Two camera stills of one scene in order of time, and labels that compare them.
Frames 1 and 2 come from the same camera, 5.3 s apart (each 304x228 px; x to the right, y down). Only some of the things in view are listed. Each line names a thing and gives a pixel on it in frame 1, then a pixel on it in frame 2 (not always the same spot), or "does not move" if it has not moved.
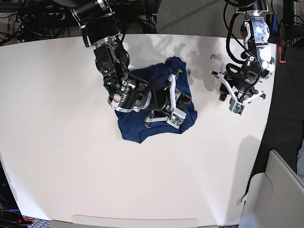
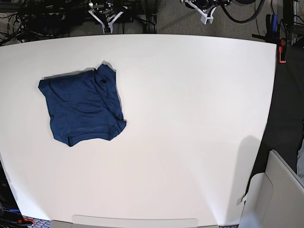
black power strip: x=48 y=16 does not move
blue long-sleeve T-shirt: x=133 y=124 → x=84 y=104
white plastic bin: x=275 y=198 does not move
